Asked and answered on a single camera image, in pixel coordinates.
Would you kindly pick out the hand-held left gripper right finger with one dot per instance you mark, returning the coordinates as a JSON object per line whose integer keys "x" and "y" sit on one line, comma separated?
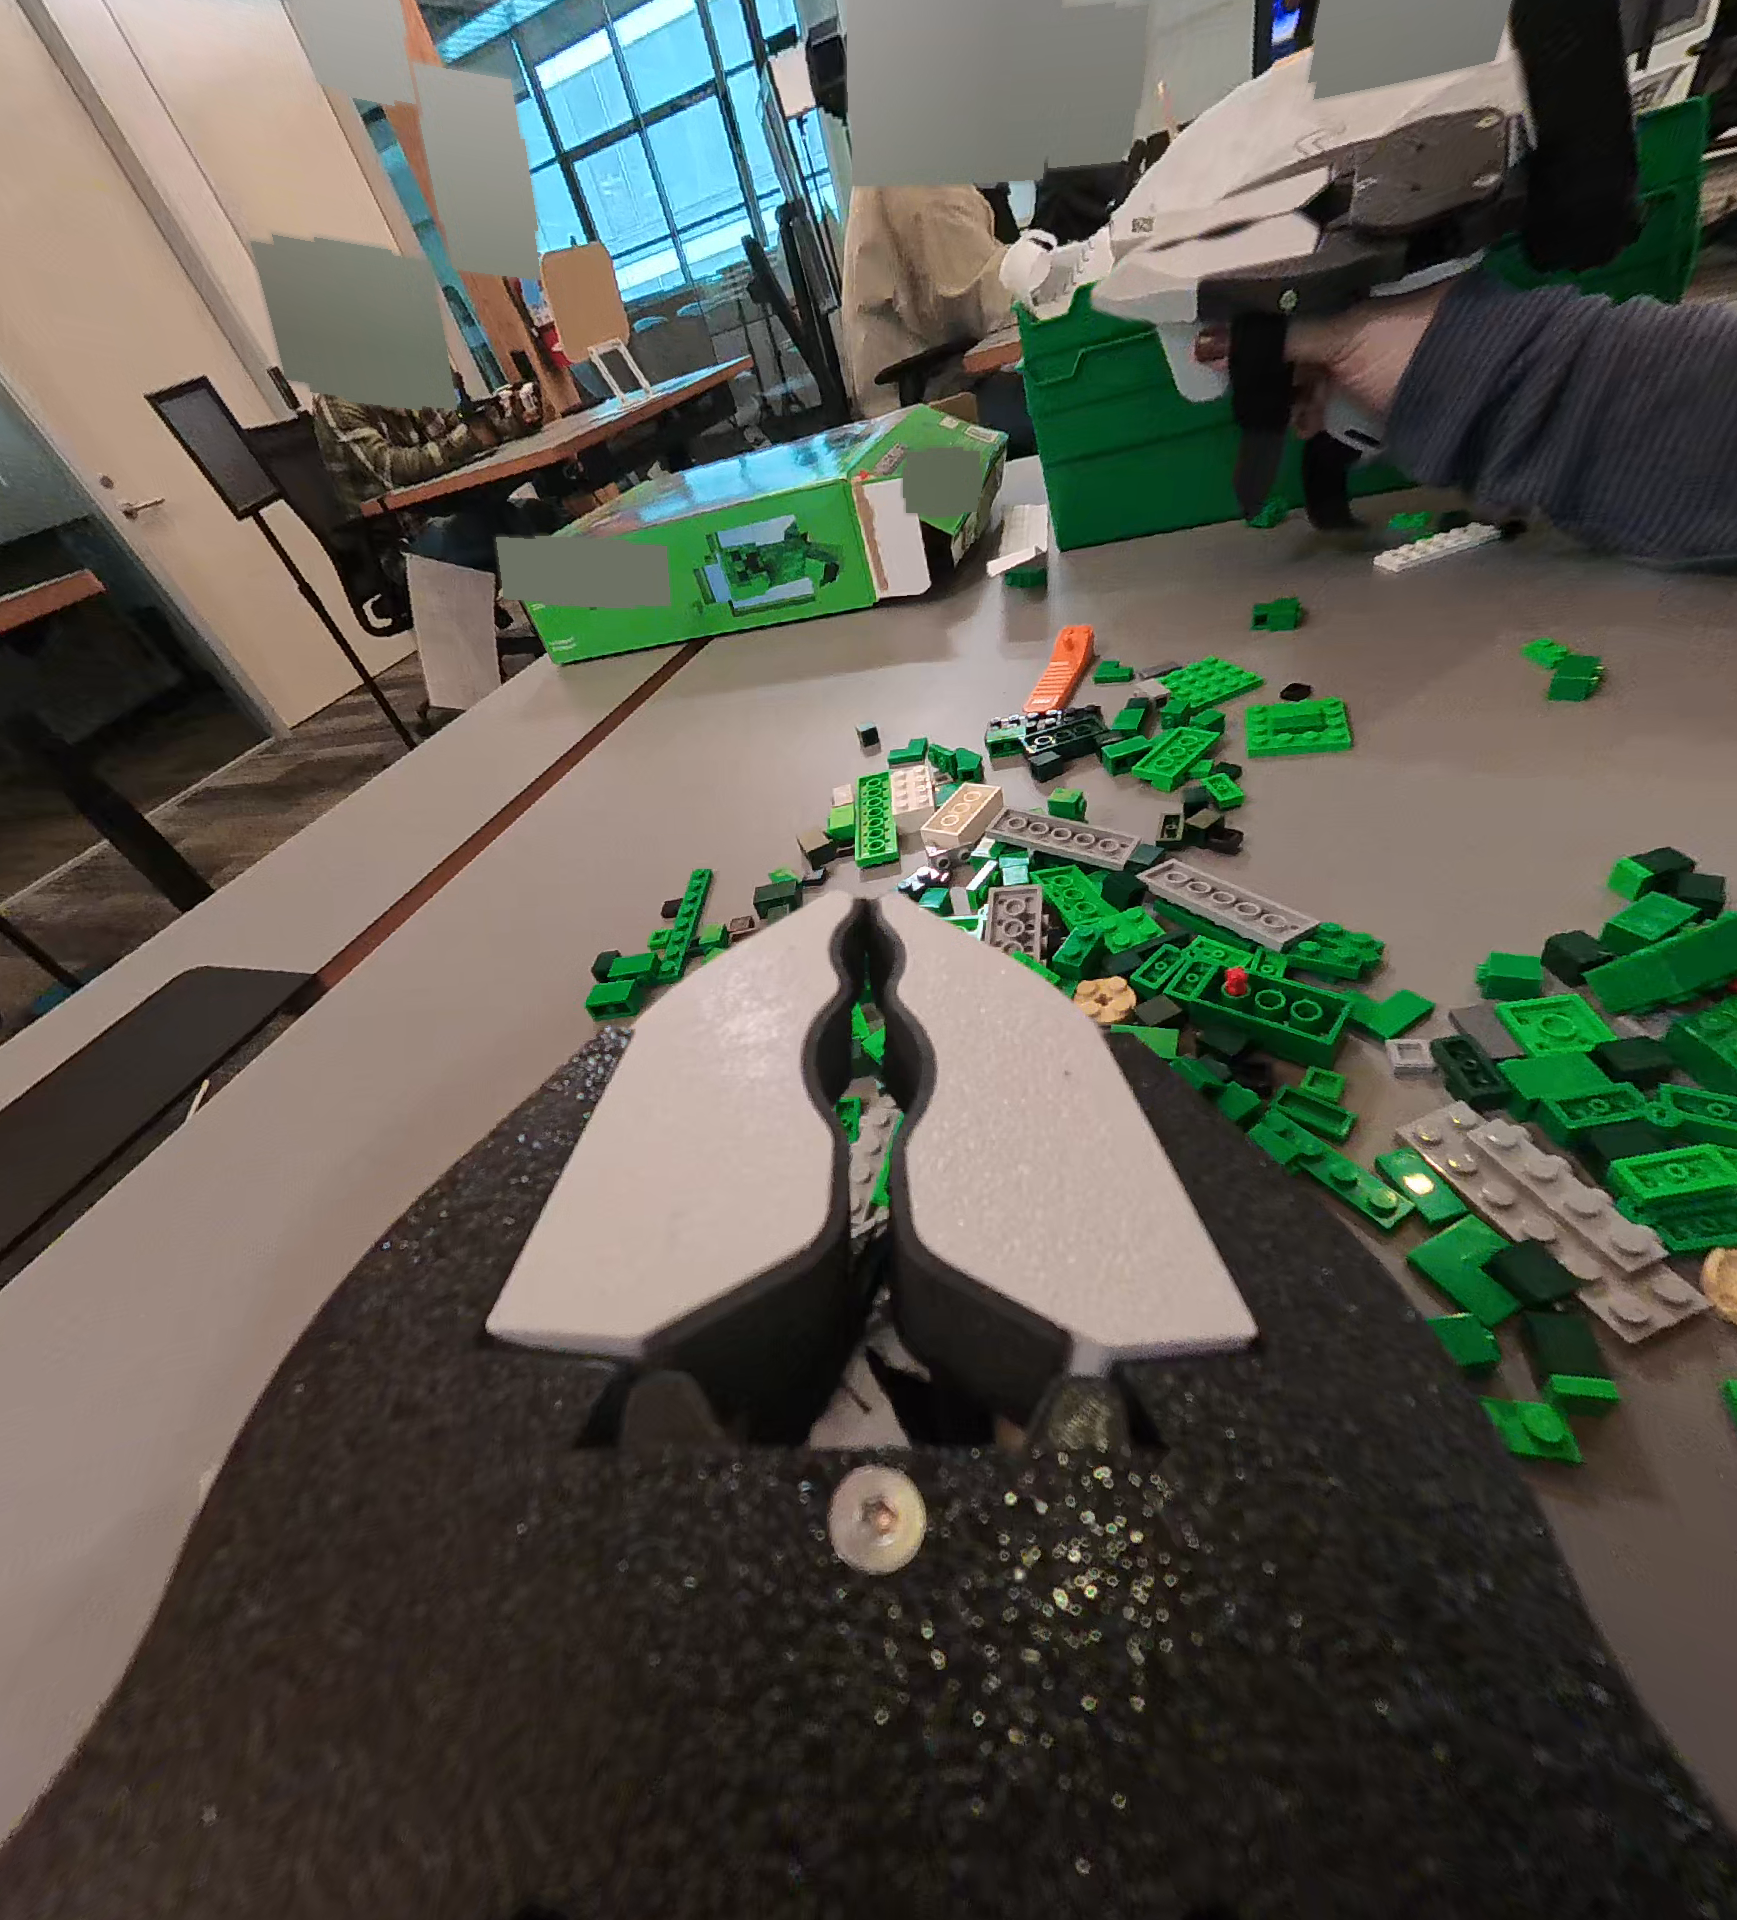
{"x": 1049, "y": 1171}

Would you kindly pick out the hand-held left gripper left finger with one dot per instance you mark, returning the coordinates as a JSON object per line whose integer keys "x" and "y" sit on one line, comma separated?
{"x": 719, "y": 1140}

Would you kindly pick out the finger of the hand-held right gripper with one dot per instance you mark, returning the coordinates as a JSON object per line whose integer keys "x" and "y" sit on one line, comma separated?
{"x": 1228, "y": 283}
{"x": 1228, "y": 211}

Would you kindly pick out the white toy brick piece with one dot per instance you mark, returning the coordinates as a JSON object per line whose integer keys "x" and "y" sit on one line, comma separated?
{"x": 1055, "y": 267}

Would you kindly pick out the pile of green toy bricks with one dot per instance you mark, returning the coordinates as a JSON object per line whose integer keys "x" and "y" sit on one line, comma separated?
{"x": 1258, "y": 1005}

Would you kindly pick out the person's right forearm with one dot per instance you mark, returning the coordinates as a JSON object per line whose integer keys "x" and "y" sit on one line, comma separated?
{"x": 1633, "y": 405}

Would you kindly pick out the grey desk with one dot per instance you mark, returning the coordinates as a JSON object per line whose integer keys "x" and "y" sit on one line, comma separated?
{"x": 1423, "y": 810}

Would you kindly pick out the person's right hand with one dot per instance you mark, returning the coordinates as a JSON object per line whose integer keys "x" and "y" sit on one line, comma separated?
{"x": 1356, "y": 368}

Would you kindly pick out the white plastic bag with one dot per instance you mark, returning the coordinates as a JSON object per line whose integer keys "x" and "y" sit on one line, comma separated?
{"x": 1258, "y": 129}

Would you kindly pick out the small tan flower stud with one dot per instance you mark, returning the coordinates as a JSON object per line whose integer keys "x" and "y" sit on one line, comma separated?
{"x": 1103, "y": 998}

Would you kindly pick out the green plastic crate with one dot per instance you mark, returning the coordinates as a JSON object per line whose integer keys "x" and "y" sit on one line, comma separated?
{"x": 1109, "y": 434}

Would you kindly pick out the short grey toy plate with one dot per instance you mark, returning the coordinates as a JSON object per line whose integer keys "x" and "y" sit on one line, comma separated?
{"x": 1015, "y": 914}

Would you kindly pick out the long narrow grey plate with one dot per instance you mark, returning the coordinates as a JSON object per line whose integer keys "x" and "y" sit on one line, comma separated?
{"x": 1064, "y": 837}
{"x": 1228, "y": 902}

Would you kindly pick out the white paper booklet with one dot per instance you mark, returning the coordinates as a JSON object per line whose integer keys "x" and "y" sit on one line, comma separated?
{"x": 1022, "y": 536}

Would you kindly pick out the white long toy plate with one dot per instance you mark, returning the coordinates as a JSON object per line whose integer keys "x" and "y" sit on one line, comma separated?
{"x": 1438, "y": 549}

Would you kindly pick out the pale beige toy brick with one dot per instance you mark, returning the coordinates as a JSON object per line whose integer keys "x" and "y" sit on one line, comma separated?
{"x": 962, "y": 813}

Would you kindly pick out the orange brick separator tool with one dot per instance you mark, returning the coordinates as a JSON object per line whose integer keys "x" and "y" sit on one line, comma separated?
{"x": 1064, "y": 669}

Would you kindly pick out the black office chair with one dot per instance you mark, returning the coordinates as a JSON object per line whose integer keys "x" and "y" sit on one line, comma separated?
{"x": 330, "y": 511}
{"x": 810, "y": 301}

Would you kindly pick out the green cardboard box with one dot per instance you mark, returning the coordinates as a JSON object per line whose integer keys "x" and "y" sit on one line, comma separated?
{"x": 780, "y": 494}

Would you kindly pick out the wide long light grey plate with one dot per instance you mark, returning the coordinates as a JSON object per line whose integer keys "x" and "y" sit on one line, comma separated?
{"x": 1558, "y": 1214}

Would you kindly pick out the white paper sheet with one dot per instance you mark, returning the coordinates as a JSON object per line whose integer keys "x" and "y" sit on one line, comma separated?
{"x": 453, "y": 631}

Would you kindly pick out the black flat panel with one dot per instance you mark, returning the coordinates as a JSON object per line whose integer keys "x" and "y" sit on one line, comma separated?
{"x": 90, "y": 1111}

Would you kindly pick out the black sign stand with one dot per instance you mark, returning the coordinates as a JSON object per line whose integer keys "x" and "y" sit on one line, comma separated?
{"x": 217, "y": 442}

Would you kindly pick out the white door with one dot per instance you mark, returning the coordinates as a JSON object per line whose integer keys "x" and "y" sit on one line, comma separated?
{"x": 90, "y": 301}

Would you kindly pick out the window wall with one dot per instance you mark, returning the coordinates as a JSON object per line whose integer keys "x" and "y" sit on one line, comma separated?
{"x": 659, "y": 134}

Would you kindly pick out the white picture frame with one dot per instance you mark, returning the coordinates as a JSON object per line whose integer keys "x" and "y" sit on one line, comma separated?
{"x": 619, "y": 372}

